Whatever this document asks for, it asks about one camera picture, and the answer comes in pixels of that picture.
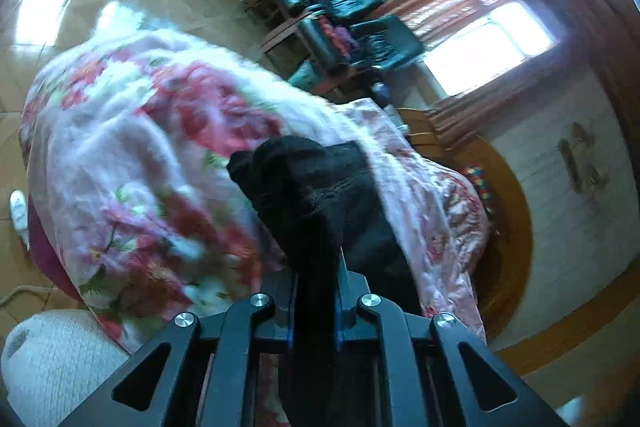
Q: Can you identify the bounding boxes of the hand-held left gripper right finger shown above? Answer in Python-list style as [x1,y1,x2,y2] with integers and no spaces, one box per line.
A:
[335,252,568,427]

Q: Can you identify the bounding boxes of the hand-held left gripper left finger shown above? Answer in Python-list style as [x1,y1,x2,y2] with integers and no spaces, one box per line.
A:
[60,269,301,427]

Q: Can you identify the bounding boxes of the black pants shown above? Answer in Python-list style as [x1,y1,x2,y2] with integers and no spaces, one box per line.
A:
[227,136,426,427]

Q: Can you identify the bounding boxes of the colourful checkered pillow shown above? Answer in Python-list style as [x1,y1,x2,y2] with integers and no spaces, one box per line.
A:
[462,164,496,212]

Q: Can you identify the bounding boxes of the wooden headboard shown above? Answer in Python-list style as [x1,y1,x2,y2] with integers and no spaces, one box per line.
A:
[395,107,533,353]

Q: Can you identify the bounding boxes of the floral pink blanket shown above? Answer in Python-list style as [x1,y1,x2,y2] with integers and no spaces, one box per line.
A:
[20,29,488,358]

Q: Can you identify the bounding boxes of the brown curtain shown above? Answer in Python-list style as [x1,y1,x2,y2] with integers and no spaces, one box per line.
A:
[427,72,506,148]

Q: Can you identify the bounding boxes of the white fuzzy cloth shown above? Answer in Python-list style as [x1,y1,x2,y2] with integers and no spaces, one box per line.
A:
[0,309,131,427]

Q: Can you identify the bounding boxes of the magenta bed sheet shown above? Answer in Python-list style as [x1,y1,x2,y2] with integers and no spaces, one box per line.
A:
[27,197,81,303]

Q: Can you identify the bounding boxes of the large black leather chair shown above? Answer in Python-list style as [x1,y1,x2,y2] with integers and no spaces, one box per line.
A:
[350,17,426,70]

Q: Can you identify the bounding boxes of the white slipper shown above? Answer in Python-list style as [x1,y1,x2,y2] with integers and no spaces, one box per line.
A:
[9,189,31,243]

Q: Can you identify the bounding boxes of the bright window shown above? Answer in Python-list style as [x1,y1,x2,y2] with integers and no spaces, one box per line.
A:
[422,2,558,98]

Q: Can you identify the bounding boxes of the wooden stool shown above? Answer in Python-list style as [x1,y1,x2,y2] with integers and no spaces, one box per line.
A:
[240,0,311,48]

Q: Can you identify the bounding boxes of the white cable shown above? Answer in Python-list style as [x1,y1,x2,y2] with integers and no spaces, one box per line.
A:
[0,284,66,308]

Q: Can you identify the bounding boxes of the wall coat rack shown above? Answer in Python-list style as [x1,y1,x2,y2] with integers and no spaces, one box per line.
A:
[557,122,606,195]

